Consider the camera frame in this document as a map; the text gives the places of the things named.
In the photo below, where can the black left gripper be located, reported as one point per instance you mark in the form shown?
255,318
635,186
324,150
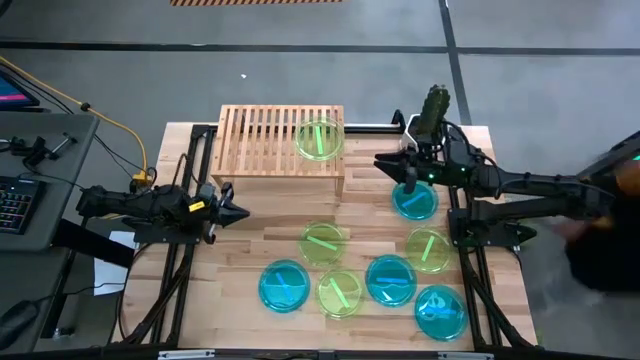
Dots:
212,210

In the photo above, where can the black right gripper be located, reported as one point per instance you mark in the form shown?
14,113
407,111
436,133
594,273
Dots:
430,162

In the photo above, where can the blue transparent plastic plate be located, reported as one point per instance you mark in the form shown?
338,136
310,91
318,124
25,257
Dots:
450,325
272,295
425,205
385,292

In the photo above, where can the green transparent plastic plate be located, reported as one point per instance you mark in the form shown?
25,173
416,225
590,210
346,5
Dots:
306,145
327,300
440,255
312,252

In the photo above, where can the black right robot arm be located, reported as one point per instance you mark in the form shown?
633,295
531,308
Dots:
525,182

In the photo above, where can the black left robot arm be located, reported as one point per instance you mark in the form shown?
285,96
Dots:
150,202

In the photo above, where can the wooden slatted shelf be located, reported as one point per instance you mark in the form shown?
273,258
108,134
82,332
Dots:
260,150

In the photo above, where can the white plant pot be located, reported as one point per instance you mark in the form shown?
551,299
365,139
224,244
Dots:
412,131

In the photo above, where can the green cactus plant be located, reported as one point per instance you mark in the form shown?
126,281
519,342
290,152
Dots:
434,107

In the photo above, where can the white paper sheet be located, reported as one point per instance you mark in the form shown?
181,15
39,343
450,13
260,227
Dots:
107,280

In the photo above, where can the grey side table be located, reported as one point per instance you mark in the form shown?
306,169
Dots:
65,200

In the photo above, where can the black clamp tool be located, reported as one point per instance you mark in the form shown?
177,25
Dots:
35,150

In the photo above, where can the black backlit keyboard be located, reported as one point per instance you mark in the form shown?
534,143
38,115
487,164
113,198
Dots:
20,205

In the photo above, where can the person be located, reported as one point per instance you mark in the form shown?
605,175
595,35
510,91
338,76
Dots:
600,260

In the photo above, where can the black computer mouse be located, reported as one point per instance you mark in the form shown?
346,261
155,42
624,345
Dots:
17,322

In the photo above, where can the computer monitor with pink screen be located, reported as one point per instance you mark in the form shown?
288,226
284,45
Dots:
12,92

